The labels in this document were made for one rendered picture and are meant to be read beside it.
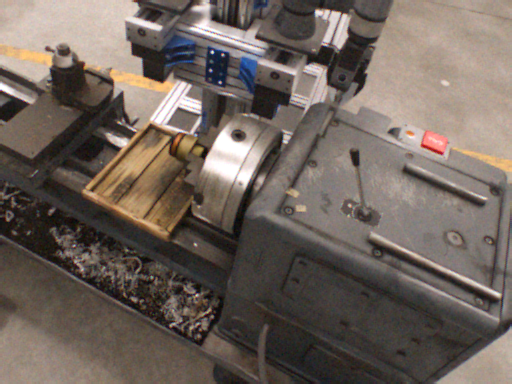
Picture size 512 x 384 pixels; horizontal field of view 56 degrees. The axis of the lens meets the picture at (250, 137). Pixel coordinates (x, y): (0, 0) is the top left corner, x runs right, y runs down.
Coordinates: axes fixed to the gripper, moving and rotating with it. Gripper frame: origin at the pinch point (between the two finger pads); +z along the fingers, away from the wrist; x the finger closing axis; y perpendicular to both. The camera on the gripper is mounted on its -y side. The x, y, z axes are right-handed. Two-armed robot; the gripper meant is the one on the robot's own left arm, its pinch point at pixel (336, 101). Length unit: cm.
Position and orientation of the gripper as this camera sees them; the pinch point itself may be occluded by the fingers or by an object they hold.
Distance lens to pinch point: 119.5
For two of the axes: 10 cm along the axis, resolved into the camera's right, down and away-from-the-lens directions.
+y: 4.3, -6.2, 6.5
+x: -8.9, -4.0, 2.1
